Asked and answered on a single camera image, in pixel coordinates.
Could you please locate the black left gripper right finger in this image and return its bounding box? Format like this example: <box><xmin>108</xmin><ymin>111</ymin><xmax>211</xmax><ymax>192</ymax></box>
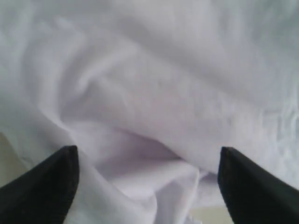
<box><xmin>218</xmin><ymin>147</ymin><xmax>299</xmax><ymax>224</ymax></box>

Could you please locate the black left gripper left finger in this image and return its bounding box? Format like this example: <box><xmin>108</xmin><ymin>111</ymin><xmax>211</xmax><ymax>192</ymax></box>
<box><xmin>0</xmin><ymin>146</ymin><xmax>79</xmax><ymax>224</ymax></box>

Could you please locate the white t-shirt red lettering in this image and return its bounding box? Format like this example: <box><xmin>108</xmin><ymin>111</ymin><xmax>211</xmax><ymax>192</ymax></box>
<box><xmin>0</xmin><ymin>0</ymin><xmax>299</xmax><ymax>224</ymax></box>

